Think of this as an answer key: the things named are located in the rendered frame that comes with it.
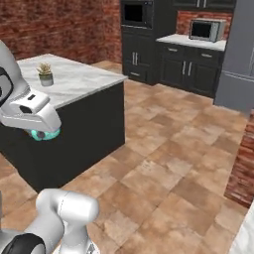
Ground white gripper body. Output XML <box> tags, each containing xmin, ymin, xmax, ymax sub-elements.
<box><xmin>0</xmin><ymin>102</ymin><xmax>63</xmax><ymax>134</ymax></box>

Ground teal mug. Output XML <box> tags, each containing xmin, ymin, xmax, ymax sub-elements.
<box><xmin>30</xmin><ymin>128</ymin><xmax>62</xmax><ymax>142</ymax></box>

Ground small potted plant grey pot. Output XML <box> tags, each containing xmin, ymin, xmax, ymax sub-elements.
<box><xmin>36</xmin><ymin>62</ymin><xmax>55</xmax><ymax>87</ymax></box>

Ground dark kitchen island marble top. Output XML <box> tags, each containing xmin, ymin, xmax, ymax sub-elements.
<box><xmin>0</xmin><ymin>53</ymin><xmax>129</xmax><ymax>193</ymax></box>

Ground dark tall cupboard unit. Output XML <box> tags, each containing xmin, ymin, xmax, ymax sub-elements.
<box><xmin>119</xmin><ymin>0</ymin><xmax>163</xmax><ymax>86</ymax></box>

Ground dark base cupboards white top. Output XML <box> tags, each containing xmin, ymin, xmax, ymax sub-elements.
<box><xmin>155</xmin><ymin>33</ymin><xmax>228</xmax><ymax>99</ymax></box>

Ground silver microwave oven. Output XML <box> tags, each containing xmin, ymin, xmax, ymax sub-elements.
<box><xmin>189</xmin><ymin>18</ymin><xmax>228</xmax><ymax>44</ymax></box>

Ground grey fridge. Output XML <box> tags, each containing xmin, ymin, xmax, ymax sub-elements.
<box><xmin>213</xmin><ymin>0</ymin><xmax>254</xmax><ymax>115</ymax></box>

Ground black built-in wall oven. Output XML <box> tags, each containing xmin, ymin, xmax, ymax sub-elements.
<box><xmin>120</xmin><ymin>0</ymin><xmax>155</xmax><ymax>31</ymax></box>

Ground dark wall cupboards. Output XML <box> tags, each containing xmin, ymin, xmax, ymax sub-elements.
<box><xmin>172</xmin><ymin>0</ymin><xmax>238</xmax><ymax>11</ymax></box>

